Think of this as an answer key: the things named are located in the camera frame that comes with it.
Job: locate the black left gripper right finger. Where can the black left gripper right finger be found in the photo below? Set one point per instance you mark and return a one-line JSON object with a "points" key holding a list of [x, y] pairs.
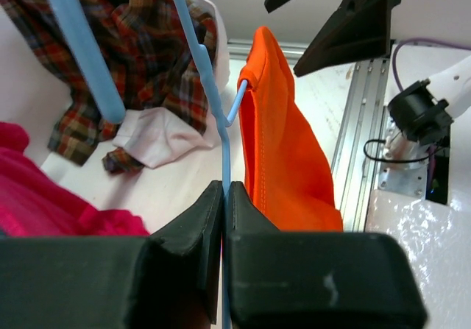
{"points": [[281, 279]]}

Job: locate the magenta hanging shirt right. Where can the magenta hanging shirt right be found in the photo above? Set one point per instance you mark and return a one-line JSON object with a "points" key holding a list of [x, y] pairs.
{"points": [[34, 205]]}

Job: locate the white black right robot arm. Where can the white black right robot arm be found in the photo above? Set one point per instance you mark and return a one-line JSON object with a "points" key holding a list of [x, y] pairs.
{"points": [[423, 112]]}

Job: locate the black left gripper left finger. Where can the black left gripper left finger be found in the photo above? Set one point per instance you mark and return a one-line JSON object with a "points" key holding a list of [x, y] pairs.
{"points": [[169, 279]]}

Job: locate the orange t shirt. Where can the orange t shirt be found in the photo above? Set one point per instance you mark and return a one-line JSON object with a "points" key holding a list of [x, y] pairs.
{"points": [[287, 174]]}

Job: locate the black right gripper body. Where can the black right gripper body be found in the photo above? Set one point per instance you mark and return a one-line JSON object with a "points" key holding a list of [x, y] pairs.
{"points": [[358, 30]]}

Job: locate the plaid flannel shirt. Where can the plaid flannel shirt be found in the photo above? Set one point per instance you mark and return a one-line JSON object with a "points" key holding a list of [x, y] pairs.
{"points": [[144, 47]]}

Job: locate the white hanging garment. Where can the white hanging garment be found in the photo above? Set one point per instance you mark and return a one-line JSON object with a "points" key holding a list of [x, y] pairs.
{"points": [[156, 136]]}

